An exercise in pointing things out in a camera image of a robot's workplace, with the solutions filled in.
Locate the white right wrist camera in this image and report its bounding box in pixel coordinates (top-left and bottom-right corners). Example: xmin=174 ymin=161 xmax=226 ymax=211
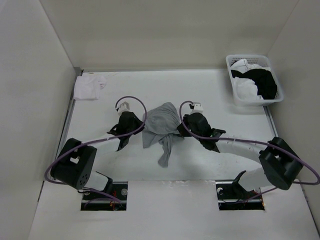
xmin=189 ymin=102 xmax=204 ymax=114

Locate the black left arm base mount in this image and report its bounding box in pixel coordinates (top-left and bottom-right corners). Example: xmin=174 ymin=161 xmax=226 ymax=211
xmin=78 ymin=172 xmax=128 ymax=212

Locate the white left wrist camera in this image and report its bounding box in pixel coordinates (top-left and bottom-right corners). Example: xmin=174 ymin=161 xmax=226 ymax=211
xmin=116 ymin=101 xmax=130 ymax=116

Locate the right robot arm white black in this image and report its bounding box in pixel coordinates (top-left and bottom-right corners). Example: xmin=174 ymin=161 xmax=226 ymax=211
xmin=177 ymin=112 xmax=303 ymax=198

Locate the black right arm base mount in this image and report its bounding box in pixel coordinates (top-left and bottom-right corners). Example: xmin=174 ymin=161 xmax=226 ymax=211
xmin=216 ymin=170 xmax=265 ymax=211

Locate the grey tank top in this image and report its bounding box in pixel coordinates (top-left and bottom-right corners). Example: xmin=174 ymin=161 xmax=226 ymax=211
xmin=142 ymin=102 xmax=184 ymax=168

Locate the white garment in basket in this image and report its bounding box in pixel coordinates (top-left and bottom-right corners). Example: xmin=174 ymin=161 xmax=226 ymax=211
xmin=230 ymin=58 xmax=271 ymax=101

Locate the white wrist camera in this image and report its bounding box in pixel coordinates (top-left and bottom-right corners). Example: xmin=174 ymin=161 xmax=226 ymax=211
xmin=116 ymin=101 xmax=130 ymax=116
xmin=189 ymin=102 xmax=204 ymax=114

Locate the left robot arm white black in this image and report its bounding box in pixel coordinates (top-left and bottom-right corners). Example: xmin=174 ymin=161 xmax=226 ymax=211
xmin=49 ymin=111 xmax=144 ymax=200

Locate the folded white tank top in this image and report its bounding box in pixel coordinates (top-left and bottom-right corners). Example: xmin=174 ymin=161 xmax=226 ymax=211
xmin=73 ymin=75 xmax=107 ymax=101

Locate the white plastic laundry basket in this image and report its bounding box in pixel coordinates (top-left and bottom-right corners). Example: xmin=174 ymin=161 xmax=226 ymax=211
xmin=225 ymin=54 xmax=284 ymax=107

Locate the black garment in basket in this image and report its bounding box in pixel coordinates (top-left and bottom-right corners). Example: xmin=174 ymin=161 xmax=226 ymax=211
xmin=231 ymin=69 xmax=278 ymax=100

